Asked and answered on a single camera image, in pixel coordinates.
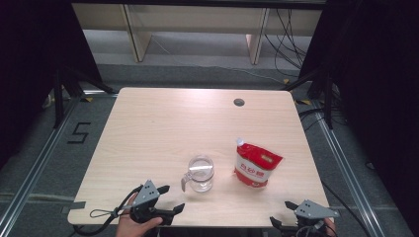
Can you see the grey tape strip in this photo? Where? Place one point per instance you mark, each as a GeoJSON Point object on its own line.
{"type": "Point", "coordinates": [74, 206]}

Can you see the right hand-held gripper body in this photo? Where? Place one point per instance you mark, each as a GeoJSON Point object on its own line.
{"type": "Point", "coordinates": [314, 210]}

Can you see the black curtain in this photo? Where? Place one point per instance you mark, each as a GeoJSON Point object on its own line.
{"type": "Point", "coordinates": [378, 82]}
{"type": "Point", "coordinates": [29, 65]}

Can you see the black metal stand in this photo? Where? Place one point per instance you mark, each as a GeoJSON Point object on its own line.
{"type": "Point", "coordinates": [327, 98]}
{"type": "Point", "coordinates": [59, 98]}

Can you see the person's right hand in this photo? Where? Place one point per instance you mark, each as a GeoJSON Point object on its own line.
{"type": "Point", "coordinates": [331, 228]}

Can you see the red and white sugar bag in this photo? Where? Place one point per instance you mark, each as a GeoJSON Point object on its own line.
{"type": "Point", "coordinates": [255, 164]}

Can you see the black frame beam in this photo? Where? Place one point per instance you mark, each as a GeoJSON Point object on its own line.
{"type": "Point", "coordinates": [197, 3]}

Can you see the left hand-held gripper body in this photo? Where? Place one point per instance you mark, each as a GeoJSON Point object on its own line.
{"type": "Point", "coordinates": [146, 196]}

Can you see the person's left hand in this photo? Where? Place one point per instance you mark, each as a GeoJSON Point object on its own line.
{"type": "Point", "coordinates": [131, 228]}

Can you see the yellow black floor tape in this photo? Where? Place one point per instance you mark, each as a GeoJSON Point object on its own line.
{"type": "Point", "coordinates": [304, 102]}
{"type": "Point", "coordinates": [286, 81]}

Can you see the aluminium floor rail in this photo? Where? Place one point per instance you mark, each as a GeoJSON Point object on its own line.
{"type": "Point", "coordinates": [36, 164]}
{"type": "Point", "coordinates": [346, 171]}

